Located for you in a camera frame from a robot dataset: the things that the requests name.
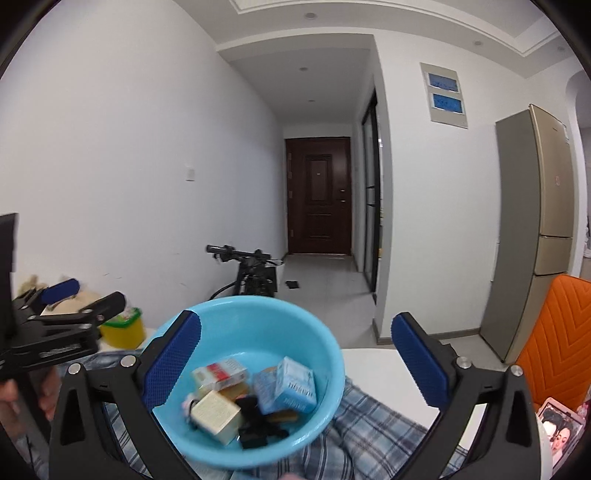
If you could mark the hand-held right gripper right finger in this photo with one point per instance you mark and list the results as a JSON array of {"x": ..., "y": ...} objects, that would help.
[{"x": 420, "y": 364}]

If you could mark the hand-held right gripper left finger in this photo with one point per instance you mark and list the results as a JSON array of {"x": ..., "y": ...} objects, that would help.
[{"x": 173, "y": 360}]

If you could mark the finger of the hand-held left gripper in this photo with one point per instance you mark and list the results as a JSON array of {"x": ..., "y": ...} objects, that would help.
[
  {"x": 60, "y": 288},
  {"x": 106, "y": 307}
]

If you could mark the pink white plush toy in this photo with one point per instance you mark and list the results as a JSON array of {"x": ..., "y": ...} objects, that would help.
[{"x": 189, "y": 406}]

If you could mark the white box red label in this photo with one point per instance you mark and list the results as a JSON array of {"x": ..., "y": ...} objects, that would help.
[{"x": 221, "y": 371}]

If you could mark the gold square box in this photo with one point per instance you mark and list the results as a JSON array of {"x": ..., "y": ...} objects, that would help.
[{"x": 214, "y": 413}]

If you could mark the light blue plastic basin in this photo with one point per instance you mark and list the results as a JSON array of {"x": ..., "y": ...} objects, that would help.
[{"x": 277, "y": 332}]

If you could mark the small light blue packet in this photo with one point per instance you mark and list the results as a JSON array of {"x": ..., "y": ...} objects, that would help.
[{"x": 295, "y": 383}]

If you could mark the yellow plastic container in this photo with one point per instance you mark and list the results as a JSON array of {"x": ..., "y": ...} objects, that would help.
[{"x": 122, "y": 334}]

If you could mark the person's left hand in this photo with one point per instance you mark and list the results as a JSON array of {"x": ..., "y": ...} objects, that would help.
[{"x": 48, "y": 392}]

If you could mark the beige cardboard pile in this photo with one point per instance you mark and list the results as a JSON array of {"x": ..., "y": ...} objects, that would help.
[{"x": 87, "y": 299}]

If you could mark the tan small box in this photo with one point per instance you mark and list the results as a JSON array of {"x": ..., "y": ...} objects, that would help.
[{"x": 233, "y": 392}]

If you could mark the blue plaid cloth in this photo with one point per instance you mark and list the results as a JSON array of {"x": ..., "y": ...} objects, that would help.
[{"x": 369, "y": 429}]

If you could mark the black small item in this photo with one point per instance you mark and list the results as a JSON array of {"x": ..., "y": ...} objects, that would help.
[{"x": 251, "y": 434}]

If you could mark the brown small block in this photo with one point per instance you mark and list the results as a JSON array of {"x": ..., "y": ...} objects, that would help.
[{"x": 281, "y": 417}]

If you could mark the orange chair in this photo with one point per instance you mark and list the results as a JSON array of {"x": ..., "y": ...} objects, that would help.
[{"x": 558, "y": 341}]

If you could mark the small black flat object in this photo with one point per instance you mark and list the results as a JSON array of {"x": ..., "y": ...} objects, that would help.
[{"x": 292, "y": 284}]

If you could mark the beige tall refrigerator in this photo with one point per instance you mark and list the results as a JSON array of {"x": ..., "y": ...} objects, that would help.
[{"x": 517, "y": 230}]

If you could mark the black framed glass sliding door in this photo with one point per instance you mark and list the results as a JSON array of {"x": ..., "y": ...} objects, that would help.
[{"x": 371, "y": 194}]

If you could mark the dark brown wooden door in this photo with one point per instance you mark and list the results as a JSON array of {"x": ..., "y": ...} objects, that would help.
[{"x": 318, "y": 194}]

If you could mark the grey wall panel blue windows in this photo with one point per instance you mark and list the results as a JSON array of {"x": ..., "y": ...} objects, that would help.
[{"x": 443, "y": 99}]

